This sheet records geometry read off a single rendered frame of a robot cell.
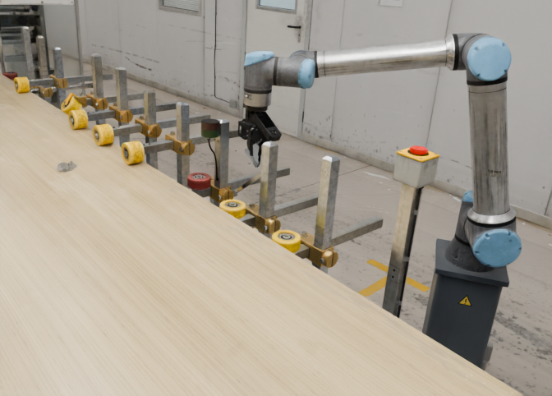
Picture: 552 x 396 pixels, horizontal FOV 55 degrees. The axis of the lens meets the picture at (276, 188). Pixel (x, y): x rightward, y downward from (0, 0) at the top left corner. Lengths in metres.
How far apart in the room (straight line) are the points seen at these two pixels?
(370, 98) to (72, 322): 3.86
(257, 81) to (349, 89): 3.20
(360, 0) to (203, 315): 3.88
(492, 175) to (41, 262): 1.32
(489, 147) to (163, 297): 1.08
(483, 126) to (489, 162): 0.12
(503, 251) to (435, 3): 2.78
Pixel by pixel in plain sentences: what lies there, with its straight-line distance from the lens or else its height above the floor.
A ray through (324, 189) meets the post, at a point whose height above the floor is 1.04.
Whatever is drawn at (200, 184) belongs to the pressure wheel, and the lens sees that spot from 1.82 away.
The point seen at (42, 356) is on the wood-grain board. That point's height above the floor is 0.90.
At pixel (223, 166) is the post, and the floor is 0.95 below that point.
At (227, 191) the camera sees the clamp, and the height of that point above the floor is 0.87.
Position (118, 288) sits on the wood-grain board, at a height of 0.90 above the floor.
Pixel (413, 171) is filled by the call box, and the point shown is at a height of 1.19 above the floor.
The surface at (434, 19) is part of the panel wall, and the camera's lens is 4.36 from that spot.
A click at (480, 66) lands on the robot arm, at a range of 1.68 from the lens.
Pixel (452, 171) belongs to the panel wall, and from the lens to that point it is 4.40.
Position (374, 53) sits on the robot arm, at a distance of 1.80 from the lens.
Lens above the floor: 1.59
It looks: 23 degrees down
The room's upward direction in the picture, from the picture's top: 4 degrees clockwise
